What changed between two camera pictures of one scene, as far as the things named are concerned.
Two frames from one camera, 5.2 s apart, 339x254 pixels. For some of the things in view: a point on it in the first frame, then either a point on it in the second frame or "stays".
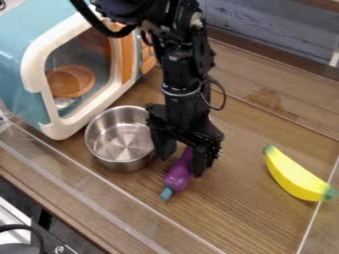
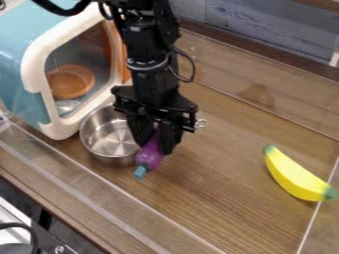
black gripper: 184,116 -> 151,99
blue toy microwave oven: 64,69 stays
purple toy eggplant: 177,175 -> 149,155
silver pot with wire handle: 117,138 stays
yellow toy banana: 293,180 stays
